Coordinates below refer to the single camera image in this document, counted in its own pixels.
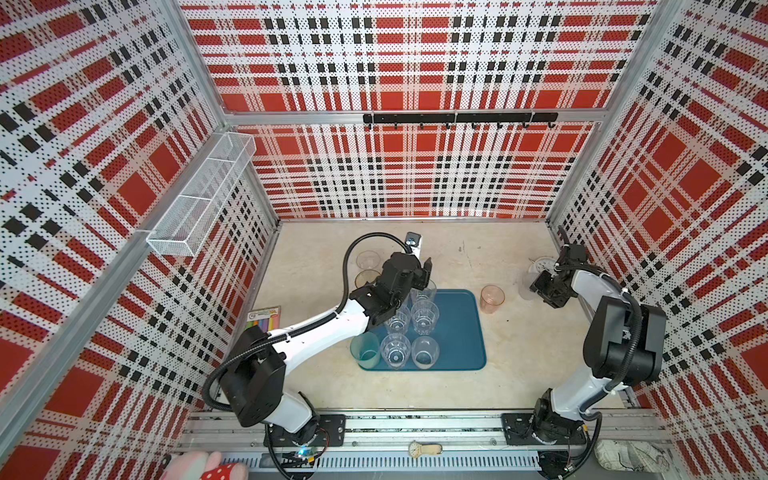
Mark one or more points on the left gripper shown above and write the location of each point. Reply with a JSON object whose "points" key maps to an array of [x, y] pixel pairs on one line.
{"points": [[421, 275]]}

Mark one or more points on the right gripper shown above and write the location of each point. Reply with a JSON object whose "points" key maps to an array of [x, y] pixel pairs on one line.
{"points": [[539, 284]]}

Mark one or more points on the yellow transparent plastic cup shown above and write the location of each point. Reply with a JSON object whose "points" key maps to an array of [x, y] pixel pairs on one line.
{"points": [[365, 277]]}

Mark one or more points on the pink transparent plastic cup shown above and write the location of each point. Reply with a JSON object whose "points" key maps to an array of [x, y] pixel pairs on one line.
{"points": [[491, 299]]}

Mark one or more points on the clear faceted cup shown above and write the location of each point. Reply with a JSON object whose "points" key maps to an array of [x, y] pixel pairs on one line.
{"points": [[399, 322]]}

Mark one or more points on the frosted clear plastic cup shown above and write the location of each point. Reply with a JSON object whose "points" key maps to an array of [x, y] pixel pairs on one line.
{"points": [[425, 352]]}

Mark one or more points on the green textured plastic cup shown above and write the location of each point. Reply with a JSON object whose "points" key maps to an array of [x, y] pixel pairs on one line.
{"points": [[364, 349]]}

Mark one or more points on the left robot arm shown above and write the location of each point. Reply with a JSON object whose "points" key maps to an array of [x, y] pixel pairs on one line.
{"points": [[250, 382]]}

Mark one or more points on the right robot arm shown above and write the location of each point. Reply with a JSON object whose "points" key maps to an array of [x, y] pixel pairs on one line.
{"points": [[623, 346]]}

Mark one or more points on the teal plastic tray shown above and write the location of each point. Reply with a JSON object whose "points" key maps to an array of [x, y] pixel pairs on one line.
{"points": [[458, 333]]}

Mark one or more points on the white analog alarm clock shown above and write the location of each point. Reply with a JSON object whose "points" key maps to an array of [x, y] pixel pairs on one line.
{"points": [[541, 265]]}

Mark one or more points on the clear cup beside frosted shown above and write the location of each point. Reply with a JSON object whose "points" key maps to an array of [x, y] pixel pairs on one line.
{"points": [[368, 260]]}

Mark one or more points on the colourful marker pack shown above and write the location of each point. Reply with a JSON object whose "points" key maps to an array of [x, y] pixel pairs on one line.
{"points": [[266, 319]]}

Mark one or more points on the white crumpled cloth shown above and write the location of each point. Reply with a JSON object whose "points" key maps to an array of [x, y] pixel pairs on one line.
{"points": [[631, 456]]}

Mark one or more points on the small beige wooden object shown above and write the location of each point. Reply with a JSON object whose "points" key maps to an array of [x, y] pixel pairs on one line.
{"points": [[417, 450]]}

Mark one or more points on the pink plush toy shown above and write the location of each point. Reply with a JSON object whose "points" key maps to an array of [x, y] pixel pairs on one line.
{"points": [[205, 466]]}

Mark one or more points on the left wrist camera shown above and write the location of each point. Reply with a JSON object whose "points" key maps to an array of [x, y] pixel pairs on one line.
{"points": [[414, 243]]}

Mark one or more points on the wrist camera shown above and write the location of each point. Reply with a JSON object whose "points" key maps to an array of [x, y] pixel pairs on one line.
{"points": [[414, 243], [572, 254]]}

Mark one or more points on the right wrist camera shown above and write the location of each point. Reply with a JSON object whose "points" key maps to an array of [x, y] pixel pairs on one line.
{"points": [[572, 254]]}

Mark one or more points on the black hook rail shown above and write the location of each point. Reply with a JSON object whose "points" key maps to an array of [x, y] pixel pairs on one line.
{"points": [[522, 118]]}

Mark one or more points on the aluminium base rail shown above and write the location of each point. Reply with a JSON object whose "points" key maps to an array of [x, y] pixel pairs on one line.
{"points": [[377, 441]]}

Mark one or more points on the white wire mesh basket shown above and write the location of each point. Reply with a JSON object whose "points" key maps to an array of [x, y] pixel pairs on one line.
{"points": [[185, 226]]}

